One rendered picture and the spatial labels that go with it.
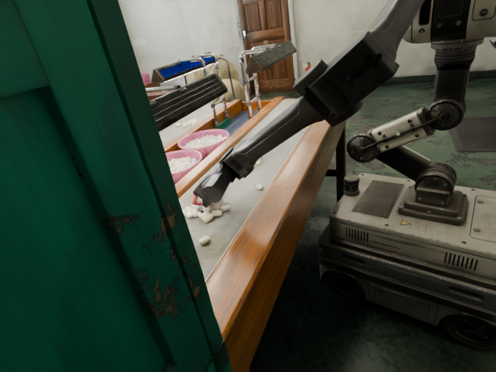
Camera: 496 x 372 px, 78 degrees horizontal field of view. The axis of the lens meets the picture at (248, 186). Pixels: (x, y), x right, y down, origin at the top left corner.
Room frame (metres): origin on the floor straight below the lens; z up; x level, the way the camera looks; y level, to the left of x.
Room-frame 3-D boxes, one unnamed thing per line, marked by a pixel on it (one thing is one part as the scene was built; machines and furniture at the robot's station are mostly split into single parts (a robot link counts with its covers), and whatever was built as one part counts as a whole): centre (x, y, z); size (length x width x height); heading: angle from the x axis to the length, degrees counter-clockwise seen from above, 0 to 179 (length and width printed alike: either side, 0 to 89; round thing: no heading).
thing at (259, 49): (1.80, -0.19, 0.90); 0.20 x 0.19 x 0.45; 152
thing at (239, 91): (4.37, 0.15, 0.40); 0.74 x 0.56 x 0.38; 150
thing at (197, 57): (1.98, 0.16, 0.90); 0.20 x 0.19 x 0.45; 152
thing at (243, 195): (1.25, -0.07, 0.73); 1.81 x 0.30 x 0.02; 152
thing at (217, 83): (0.90, 0.19, 1.08); 0.62 x 0.08 x 0.07; 152
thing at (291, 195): (1.16, -0.25, 0.67); 1.81 x 0.12 x 0.19; 152
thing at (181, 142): (1.51, 0.18, 0.72); 0.27 x 0.27 x 0.10
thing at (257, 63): (1.75, -0.26, 1.08); 0.62 x 0.08 x 0.07; 152
